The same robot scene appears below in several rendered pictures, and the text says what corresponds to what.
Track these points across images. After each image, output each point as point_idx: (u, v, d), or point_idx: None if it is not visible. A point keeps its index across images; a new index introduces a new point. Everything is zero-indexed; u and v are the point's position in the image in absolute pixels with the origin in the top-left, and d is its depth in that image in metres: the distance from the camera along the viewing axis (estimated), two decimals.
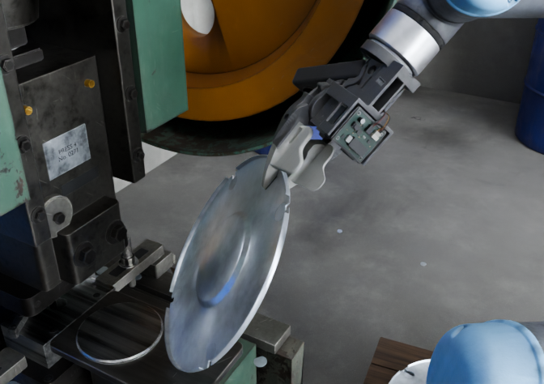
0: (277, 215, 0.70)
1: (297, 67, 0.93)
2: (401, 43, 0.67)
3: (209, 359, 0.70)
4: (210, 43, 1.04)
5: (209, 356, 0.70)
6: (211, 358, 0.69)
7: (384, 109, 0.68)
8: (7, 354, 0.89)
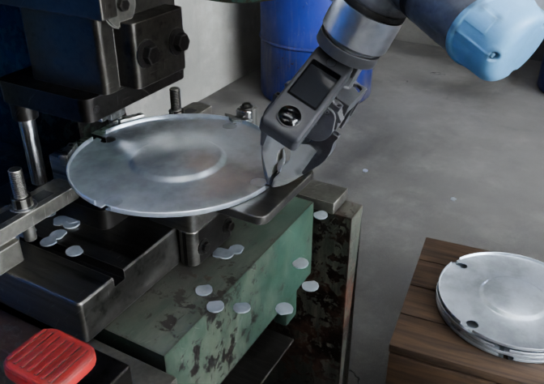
0: (253, 181, 0.77)
1: None
2: None
3: (107, 203, 0.72)
4: None
5: (108, 202, 0.73)
6: (110, 206, 0.72)
7: None
8: (57, 183, 0.82)
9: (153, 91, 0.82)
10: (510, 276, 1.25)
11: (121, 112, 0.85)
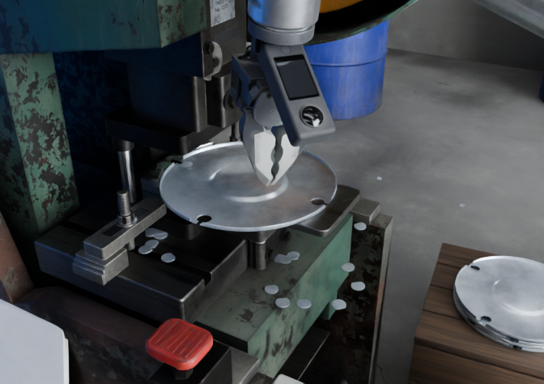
0: (189, 164, 1.06)
1: None
2: None
3: None
4: None
5: None
6: None
7: None
8: (150, 202, 1.00)
9: (227, 126, 1.00)
10: (518, 277, 1.43)
11: None
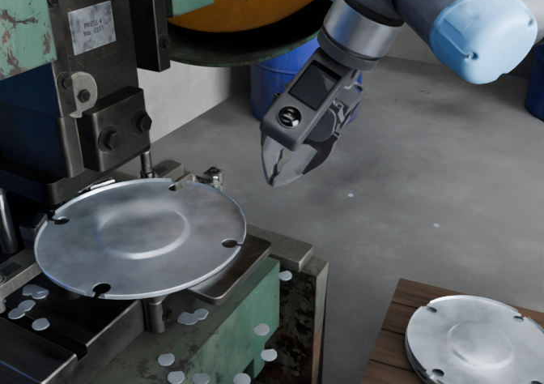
0: None
1: None
2: None
3: None
4: None
5: None
6: None
7: None
8: (27, 254, 0.85)
9: (118, 166, 0.86)
10: (478, 322, 1.28)
11: None
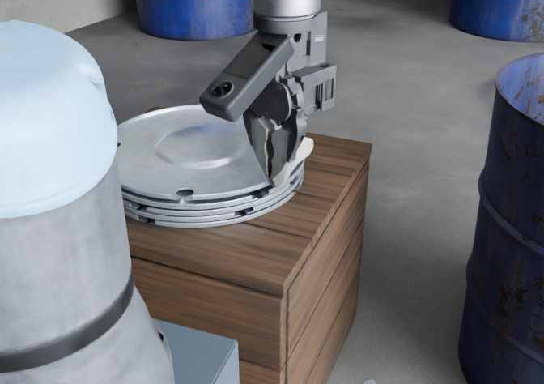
0: None
1: None
2: None
3: None
4: None
5: None
6: None
7: None
8: None
9: None
10: None
11: None
